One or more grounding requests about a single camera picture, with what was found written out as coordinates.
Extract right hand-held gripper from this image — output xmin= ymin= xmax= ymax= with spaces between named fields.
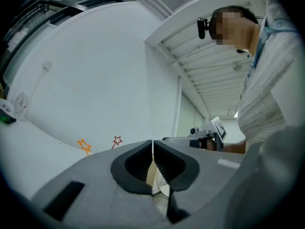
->
xmin=162 ymin=116 xmax=227 ymax=152

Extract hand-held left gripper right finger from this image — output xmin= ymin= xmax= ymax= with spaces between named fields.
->
xmin=154 ymin=140 xmax=255 ymax=229

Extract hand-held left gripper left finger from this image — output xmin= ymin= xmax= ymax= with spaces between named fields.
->
xmin=30 ymin=139 xmax=167 ymax=229

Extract orange star wand stick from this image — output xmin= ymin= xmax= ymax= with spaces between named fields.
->
xmin=77 ymin=138 xmax=92 ymax=156

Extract red star wand stick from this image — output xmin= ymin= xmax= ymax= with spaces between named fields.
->
xmin=111 ymin=135 xmax=123 ymax=150

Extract person's right forearm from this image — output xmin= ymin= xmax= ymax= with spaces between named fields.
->
xmin=223 ymin=139 xmax=247 ymax=155

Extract person's grey striped shirt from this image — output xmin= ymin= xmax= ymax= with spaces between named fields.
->
xmin=237 ymin=0 xmax=305 ymax=152

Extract black tablet green screen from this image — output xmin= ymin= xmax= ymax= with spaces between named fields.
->
xmin=0 ymin=108 xmax=17 ymax=125

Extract person's head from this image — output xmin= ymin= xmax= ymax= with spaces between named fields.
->
xmin=211 ymin=5 xmax=260 ymax=54

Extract black steel beam structure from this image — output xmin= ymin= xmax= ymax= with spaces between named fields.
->
xmin=0 ymin=0 xmax=124 ymax=85

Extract black head-mounted camera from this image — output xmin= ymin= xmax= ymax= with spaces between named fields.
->
xmin=196 ymin=17 xmax=213 ymax=40

